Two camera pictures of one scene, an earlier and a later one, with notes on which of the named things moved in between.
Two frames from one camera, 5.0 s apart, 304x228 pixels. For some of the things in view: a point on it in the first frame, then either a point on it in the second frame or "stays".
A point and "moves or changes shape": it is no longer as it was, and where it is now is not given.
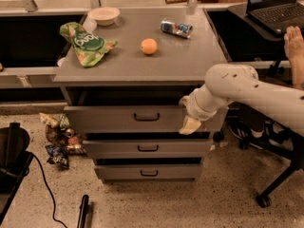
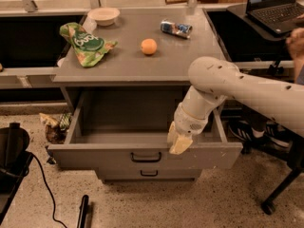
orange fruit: x=148 y=46 stays
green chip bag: x=90 y=48 stays
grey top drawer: x=136 y=119 moves or changes shape
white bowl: x=104 y=15 stays
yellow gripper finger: x=184 y=100 to x=172 y=134
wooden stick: x=177 y=0 stays
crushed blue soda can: x=182 y=29 stays
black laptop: x=275 y=6 stays
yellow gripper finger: x=189 y=126 to x=180 y=145
